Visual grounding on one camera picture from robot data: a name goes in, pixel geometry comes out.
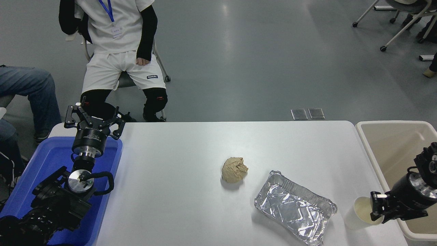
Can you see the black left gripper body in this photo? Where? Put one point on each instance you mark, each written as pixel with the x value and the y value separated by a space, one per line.
pixel 90 136

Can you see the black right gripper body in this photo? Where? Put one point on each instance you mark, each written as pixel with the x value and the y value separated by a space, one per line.
pixel 408 198

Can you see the white paper cup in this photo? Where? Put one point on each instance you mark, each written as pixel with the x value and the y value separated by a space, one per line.
pixel 358 212

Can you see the person's left hand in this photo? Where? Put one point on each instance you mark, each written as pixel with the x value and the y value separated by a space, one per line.
pixel 142 62

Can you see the person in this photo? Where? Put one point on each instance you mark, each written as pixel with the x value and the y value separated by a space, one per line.
pixel 431 72
pixel 112 37
pixel 34 89
pixel 428 30

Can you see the grey metal-framed chair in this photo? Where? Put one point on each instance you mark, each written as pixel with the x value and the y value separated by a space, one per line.
pixel 125 81

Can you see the large pale plastic bin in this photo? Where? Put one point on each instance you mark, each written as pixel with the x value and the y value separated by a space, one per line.
pixel 385 150

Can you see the blue plastic tray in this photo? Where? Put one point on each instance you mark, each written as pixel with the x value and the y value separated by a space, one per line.
pixel 44 160

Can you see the silver foil tray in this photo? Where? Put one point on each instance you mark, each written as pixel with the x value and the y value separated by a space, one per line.
pixel 293 208

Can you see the metal floor plate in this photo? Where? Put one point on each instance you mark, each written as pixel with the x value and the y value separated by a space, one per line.
pixel 316 113
pixel 299 114

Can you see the crumpled tan paper ball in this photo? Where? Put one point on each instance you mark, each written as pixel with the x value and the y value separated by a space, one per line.
pixel 234 170

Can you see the white chair foot bar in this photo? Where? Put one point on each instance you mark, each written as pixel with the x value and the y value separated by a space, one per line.
pixel 426 57

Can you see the white-legged wheeled chair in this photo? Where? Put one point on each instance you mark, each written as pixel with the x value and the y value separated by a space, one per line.
pixel 406 29

